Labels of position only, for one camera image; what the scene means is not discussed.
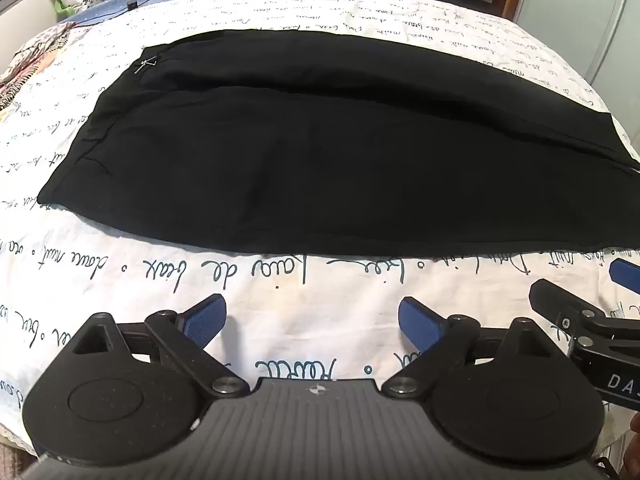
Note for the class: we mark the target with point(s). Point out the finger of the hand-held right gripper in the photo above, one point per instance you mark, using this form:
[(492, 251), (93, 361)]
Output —
[(626, 274), (555, 297)]

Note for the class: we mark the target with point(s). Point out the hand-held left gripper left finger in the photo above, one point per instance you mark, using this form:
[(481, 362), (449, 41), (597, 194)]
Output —
[(204, 317)]

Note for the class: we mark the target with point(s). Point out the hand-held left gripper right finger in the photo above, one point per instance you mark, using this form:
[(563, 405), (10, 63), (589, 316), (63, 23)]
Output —
[(420, 322)]

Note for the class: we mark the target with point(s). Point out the black pants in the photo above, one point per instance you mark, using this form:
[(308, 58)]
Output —
[(325, 160)]

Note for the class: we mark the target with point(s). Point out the white script-print bed sheet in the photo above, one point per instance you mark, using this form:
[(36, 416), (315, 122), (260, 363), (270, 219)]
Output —
[(310, 280)]

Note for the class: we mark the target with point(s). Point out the patterned cloth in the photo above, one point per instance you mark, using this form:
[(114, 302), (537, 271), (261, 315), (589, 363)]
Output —
[(30, 62)]

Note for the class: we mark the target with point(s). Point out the green bag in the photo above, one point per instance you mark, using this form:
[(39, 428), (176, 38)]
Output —
[(61, 7)]

